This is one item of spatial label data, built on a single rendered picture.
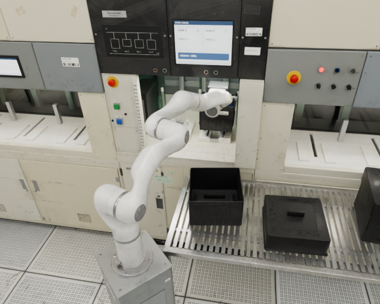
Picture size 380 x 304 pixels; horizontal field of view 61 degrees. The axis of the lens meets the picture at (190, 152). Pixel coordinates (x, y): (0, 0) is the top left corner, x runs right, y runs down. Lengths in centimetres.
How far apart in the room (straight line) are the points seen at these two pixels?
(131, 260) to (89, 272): 110
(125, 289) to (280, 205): 85
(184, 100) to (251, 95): 38
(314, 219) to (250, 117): 60
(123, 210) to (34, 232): 183
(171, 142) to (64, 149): 108
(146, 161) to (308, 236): 82
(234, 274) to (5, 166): 183
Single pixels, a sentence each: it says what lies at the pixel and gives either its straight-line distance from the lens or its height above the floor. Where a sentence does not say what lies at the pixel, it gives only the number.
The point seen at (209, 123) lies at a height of 101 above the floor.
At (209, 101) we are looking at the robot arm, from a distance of 169.
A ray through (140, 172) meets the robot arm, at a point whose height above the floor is 122.
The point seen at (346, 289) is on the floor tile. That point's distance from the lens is 260.
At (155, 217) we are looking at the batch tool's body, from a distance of 243.
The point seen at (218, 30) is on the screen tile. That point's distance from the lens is 164.
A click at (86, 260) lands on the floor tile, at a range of 269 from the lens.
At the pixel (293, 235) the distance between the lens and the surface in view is 162.
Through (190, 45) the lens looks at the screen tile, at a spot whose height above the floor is 156.
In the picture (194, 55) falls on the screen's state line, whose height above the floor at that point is 151.
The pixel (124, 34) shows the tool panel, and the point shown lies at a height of 161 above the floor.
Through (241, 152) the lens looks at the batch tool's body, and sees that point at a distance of 187.
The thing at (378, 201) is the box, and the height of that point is 101.
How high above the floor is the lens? 205
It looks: 35 degrees down
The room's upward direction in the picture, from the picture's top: 2 degrees counter-clockwise
